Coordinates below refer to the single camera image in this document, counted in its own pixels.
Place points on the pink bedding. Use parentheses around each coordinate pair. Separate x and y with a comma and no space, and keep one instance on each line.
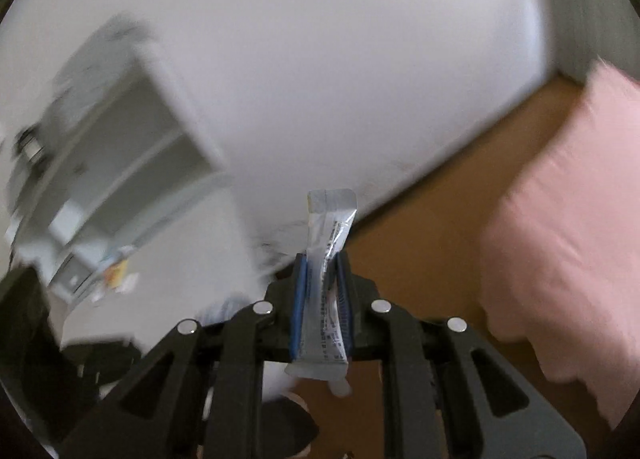
(565,239)

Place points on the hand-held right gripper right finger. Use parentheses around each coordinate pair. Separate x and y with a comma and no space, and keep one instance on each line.
(344,309)

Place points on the white stick sachet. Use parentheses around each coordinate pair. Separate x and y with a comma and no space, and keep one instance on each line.
(325,249)

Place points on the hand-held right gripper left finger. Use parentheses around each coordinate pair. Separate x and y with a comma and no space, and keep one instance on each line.
(298,309)

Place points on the grey desk shelf unit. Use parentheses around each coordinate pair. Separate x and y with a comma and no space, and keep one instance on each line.
(125,149)

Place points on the grey drawer with white knob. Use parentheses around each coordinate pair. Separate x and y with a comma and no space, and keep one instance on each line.
(75,279)

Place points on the black camping lantern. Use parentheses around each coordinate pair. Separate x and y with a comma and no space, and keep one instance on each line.
(29,144)

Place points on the yellow snack wrapper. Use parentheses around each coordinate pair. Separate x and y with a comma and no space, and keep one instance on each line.
(117,273)

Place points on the dark rounded object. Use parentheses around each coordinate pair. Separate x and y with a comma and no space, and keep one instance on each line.
(290,426)

